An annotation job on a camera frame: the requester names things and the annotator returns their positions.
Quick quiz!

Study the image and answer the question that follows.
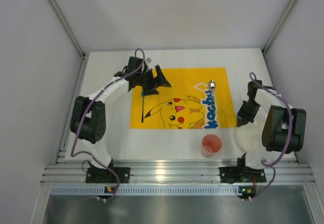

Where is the blue plastic fork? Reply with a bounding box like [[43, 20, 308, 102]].
[[141, 92, 145, 123]]

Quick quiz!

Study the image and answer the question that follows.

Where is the white bear plate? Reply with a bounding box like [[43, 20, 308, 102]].
[[234, 122, 265, 153]]

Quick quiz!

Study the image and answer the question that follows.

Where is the yellow Pikachu cloth placemat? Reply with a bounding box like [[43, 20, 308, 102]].
[[130, 68, 237, 129]]

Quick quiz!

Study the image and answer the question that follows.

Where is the green handled metal spoon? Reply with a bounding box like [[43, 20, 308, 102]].
[[208, 80, 216, 112]]

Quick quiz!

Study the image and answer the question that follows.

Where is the pink plastic cup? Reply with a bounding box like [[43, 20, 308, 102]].
[[201, 134, 222, 158]]

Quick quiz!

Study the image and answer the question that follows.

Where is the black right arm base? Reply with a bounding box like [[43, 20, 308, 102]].
[[219, 156, 266, 184]]

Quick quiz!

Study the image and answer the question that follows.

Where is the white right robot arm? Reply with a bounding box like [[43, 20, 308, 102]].
[[234, 80, 306, 172]]

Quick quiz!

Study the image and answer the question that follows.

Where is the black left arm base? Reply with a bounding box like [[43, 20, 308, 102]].
[[85, 165, 131, 184]]

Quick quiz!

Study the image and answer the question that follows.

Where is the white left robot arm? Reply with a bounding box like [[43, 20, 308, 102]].
[[70, 56, 171, 169]]

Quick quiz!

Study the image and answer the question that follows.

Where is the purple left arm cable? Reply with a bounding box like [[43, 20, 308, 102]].
[[70, 48, 147, 202]]

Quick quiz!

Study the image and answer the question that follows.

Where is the aluminium mounting rail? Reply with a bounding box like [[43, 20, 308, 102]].
[[40, 159, 315, 185]]

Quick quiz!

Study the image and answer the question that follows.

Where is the slotted grey cable duct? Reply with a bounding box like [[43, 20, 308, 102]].
[[51, 185, 255, 196]]

